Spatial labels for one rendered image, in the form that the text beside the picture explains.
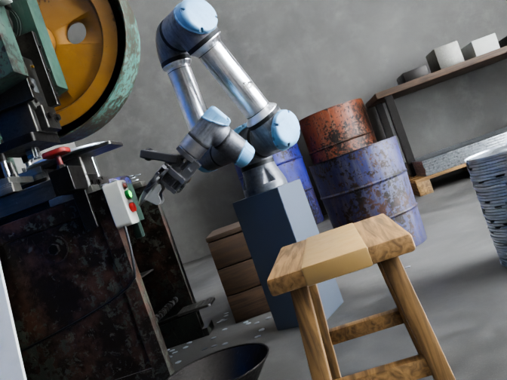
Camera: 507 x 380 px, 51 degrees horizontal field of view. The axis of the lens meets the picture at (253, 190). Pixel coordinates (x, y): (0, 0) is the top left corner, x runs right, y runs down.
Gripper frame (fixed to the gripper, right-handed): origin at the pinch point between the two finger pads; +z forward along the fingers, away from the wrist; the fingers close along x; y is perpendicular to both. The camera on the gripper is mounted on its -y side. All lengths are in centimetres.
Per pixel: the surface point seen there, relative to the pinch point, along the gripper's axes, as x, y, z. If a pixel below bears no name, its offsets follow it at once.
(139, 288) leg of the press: -2.4, 16.7, 19.5
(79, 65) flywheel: 61, -67, -11
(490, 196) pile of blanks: 5, 77, -67
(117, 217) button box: -3.7, -1.2, 7.3
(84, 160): 21.4, -27.5, 7.6
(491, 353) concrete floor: -44, 84, -34
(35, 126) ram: 16.8, -46.1, 8.3
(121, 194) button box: -3.6, -4.6, 1.6
